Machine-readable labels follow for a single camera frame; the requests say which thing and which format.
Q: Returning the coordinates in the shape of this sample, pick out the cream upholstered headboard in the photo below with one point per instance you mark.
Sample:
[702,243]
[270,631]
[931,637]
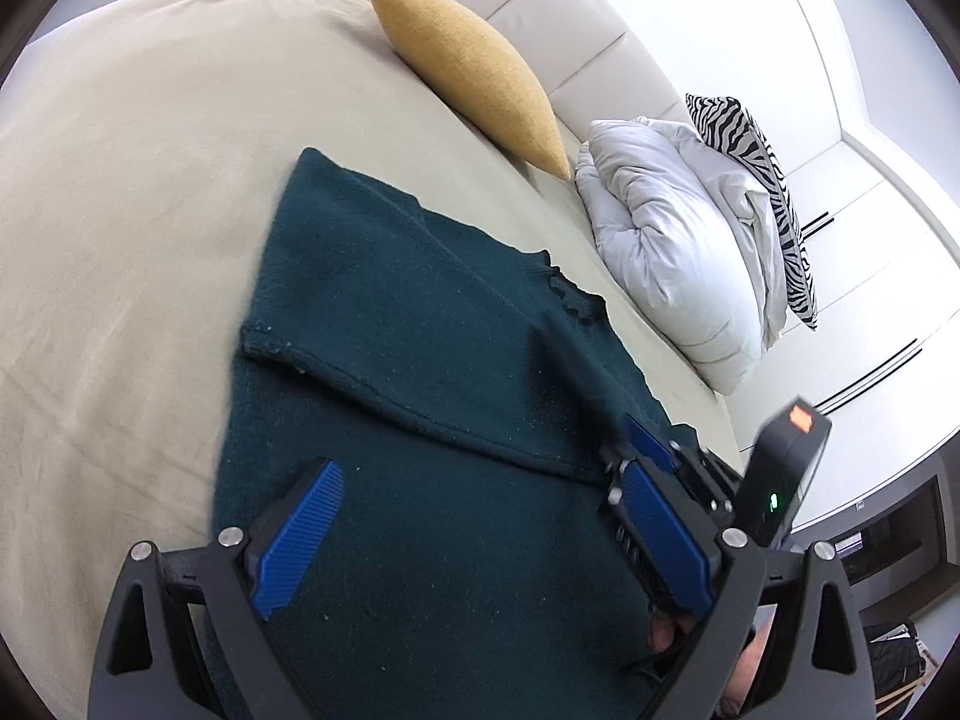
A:
[600,37]

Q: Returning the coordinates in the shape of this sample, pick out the beige bed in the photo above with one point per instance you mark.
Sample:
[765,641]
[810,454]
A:
[135,240]

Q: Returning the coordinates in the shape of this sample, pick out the yellow pillow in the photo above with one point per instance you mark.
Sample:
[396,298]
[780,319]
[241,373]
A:
[472,67]

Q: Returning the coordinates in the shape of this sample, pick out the dark electronics cabinet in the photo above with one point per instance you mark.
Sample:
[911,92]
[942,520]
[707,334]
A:
[892,525]

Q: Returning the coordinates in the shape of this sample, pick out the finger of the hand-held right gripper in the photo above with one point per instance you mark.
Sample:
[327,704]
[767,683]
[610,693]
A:
[649,442]

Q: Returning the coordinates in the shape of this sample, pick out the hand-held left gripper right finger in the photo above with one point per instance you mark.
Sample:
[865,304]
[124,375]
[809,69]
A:
[664,540]

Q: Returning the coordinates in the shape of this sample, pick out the dark green knit sweater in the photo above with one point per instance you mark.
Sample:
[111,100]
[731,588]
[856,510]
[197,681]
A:
[420,330]

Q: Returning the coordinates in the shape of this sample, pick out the zebra print pillow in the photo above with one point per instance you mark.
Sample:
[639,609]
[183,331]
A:
[750,135]

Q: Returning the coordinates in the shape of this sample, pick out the white wardrobe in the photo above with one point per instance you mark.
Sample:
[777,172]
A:
[885,277]

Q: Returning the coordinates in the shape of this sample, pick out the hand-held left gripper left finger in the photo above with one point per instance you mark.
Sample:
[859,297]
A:
[296,532]

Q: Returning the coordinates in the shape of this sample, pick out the white duvet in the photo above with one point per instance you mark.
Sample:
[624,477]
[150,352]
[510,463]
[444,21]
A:
[667,240]

